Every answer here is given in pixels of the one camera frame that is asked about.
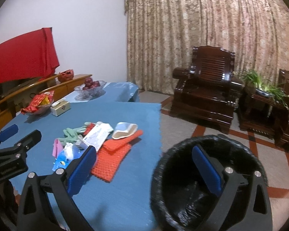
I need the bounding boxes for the blue plastic bag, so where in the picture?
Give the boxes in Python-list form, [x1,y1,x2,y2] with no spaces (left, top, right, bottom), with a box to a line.
[52,143,83,172]

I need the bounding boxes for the green rubber glove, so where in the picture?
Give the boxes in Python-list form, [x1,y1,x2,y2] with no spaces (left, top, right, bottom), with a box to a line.
[57,122,92,146]

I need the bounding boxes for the red plastic bag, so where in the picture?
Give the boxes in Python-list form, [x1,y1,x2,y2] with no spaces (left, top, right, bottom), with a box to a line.
[83,123,95,136]

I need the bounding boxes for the white printed package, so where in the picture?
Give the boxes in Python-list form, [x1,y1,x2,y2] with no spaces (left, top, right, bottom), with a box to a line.
[82,121,114,152]

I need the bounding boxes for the orange bubble mesh mat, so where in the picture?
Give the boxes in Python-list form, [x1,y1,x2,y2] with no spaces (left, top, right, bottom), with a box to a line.
[91,130,143,182]

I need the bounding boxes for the black trash bin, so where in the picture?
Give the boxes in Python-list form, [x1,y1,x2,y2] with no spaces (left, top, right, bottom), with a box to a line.
[150,135,267,230]

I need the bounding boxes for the pink wrapper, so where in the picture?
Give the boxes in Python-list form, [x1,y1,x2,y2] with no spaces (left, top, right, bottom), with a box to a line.
[52,139,64,158]

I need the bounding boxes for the wooden sideboard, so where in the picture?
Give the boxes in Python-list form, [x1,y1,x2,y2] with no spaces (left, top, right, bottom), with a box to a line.
[0,74,92,130]

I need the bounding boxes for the red snack packets dish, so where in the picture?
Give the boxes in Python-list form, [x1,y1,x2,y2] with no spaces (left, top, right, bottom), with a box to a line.
[21,90,54,115]

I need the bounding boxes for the tissue box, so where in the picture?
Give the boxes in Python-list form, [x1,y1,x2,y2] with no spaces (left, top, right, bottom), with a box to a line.
[50,100,70,117]

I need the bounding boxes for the glass fruit bowl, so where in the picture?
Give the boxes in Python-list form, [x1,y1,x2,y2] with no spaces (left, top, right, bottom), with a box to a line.
[74,80,107,101]

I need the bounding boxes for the red ornament on sideboard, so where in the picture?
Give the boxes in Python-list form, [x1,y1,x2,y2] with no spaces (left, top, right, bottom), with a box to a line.
[57,69,74,83]

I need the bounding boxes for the red apples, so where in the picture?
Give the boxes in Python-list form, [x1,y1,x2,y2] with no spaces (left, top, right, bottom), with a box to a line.
[82,77,101,90]

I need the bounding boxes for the red cloth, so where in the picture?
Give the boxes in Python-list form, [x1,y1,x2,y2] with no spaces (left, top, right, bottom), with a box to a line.
[0,28,59,84]

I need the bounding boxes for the white blue paper cup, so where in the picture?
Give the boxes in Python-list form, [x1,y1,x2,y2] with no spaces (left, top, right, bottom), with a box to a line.
[112,122,138,140]

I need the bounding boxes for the dark wooden side table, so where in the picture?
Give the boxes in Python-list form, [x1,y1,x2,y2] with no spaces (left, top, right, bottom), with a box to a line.
[236,86,288,139]

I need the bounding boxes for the green potted plant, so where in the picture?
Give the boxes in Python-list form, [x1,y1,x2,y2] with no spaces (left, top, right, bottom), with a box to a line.
[241,69,289,107]

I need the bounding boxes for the patterned beige curtain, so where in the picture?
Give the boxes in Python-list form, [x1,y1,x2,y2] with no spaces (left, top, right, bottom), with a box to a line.
[125,0,289,94]

